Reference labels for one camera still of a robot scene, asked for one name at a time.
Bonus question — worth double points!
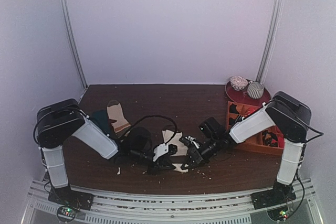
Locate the grey striped cup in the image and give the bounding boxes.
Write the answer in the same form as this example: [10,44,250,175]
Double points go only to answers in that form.
[247,81,264,99]

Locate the left aluminium frame post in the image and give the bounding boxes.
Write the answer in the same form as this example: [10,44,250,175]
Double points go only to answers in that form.
[60,0,88,90]

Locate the red round tray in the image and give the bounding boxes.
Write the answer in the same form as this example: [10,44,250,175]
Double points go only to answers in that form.
[225,81,271,106]

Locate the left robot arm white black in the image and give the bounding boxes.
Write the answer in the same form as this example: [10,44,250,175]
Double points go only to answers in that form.
[33,99,177,205]

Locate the right aluminium frame post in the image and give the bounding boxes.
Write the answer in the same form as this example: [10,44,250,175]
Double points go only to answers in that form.
[256,0,284,85]

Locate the beige brown striped sock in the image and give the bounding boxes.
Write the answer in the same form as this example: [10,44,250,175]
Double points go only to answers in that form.
[107,100,131,135]

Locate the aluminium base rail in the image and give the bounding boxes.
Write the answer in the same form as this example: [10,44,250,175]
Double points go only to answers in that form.
[20,178,322,224]

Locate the orange wooden compartment box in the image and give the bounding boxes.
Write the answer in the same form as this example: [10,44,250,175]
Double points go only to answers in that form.
[225,101,284,156]

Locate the aluminium frame post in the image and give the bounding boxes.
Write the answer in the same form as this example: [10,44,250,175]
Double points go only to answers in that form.
[60,0,88,90]
[256,0,284,85]

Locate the cream white sock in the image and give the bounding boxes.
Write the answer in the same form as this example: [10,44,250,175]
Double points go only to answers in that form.
[162,129,189,173]

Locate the black sock in box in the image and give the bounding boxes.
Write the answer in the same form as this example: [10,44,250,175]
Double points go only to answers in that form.
[229,104,240,114]

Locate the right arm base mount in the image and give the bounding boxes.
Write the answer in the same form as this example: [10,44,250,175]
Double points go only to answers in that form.
[251,182,296,210]

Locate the white patterned bowl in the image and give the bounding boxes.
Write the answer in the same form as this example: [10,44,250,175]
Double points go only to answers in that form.
[230,76,249,91]

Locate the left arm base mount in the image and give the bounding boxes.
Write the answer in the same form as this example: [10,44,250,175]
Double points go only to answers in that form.
[48,186,93,210]

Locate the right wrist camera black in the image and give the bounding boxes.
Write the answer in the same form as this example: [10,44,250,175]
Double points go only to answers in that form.
[199,117,225,140]

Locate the dark teal monkey sock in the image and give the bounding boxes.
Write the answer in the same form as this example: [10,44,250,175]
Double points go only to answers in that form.
[91,110,111,135]

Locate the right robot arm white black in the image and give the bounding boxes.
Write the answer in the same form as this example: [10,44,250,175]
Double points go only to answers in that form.
[180,91,312,204]

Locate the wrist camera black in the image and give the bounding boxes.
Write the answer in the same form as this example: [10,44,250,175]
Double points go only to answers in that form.
[199,117,225,140]
[124,127,152,152]

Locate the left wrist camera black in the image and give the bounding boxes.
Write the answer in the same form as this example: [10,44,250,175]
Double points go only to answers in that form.
[124,127,152,152]

